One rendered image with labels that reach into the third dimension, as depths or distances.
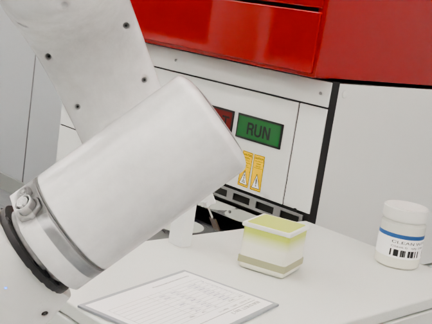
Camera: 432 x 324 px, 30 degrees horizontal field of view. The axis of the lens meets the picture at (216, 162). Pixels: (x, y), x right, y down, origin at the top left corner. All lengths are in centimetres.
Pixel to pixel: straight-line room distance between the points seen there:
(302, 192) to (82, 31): 94
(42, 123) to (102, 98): 424
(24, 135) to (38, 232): 450
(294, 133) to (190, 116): 96
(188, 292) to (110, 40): 47
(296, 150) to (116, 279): 57
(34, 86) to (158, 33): 330
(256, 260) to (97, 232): 60
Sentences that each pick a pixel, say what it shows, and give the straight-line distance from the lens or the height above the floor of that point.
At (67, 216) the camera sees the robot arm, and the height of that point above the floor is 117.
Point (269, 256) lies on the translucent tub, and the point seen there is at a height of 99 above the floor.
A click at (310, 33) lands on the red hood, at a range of 142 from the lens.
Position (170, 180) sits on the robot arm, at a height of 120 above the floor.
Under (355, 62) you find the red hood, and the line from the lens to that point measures 149.
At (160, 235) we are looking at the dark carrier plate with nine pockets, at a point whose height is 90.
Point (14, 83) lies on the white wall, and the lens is 516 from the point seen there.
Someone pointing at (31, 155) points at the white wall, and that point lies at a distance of 499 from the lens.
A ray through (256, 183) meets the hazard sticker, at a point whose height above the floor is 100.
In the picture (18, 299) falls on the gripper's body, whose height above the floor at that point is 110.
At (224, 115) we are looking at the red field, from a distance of 161.
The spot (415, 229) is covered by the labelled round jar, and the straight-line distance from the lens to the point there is 128.
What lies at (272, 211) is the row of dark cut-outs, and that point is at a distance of 154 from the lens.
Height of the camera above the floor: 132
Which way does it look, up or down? 11 degrees down
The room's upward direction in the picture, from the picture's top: 9 degrees clockwise
